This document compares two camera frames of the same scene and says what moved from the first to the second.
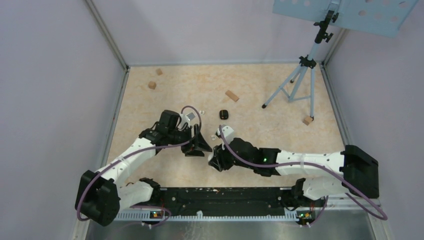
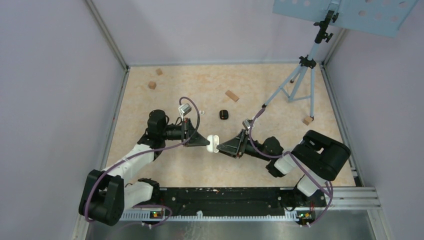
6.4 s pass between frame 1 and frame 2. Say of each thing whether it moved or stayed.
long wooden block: stayed
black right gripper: moved
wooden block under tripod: stayed
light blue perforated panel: stayed
